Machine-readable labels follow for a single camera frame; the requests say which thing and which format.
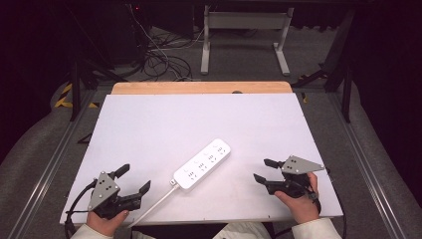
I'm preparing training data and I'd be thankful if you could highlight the person's left hand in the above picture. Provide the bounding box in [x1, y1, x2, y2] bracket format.
[86, 208, 130, 238]

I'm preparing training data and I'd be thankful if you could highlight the person's white clothing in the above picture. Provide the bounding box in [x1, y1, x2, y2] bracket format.
[131, 222, 267, 239]

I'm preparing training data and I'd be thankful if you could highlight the aluminium floor rail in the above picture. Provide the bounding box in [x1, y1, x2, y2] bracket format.
[7, 89, 98, 239]
[327, 92, 408, 239]

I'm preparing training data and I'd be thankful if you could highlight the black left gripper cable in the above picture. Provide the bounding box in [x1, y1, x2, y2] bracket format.
[64, 178, 100, 239]

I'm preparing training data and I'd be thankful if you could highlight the black metal stand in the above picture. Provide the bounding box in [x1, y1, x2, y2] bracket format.
[291, 9, 354, 124]
[68, 49, 129, 122]

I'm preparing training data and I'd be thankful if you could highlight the tangle of floor cables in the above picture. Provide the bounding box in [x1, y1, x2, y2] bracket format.
[127, 3, 204, 83]

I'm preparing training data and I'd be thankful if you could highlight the yellow black hazard tape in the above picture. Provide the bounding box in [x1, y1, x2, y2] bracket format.
[54, 82, 101, 110]

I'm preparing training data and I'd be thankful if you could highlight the white metal desk frame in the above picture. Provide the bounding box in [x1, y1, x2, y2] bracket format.
[200, 4, 296, 77]

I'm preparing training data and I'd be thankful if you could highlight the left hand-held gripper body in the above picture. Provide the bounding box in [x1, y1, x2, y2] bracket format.
[87, 170, 142, 220]

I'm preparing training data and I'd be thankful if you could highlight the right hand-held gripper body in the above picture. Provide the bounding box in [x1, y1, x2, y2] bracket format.
[265, 154, 326, 199]

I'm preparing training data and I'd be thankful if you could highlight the person's right hand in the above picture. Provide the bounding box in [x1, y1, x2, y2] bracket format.
[274, 171, 321, 225]

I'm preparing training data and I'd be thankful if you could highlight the white power strip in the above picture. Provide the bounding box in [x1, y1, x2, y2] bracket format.
[172, 137, 232, 191]

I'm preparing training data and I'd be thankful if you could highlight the dark equipment cabinet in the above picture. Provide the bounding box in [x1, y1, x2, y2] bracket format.
[105, 2, 151, 69]

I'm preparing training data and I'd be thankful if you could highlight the white power strip cable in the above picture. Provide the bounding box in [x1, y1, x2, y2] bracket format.
[126, 179, 180, 230]

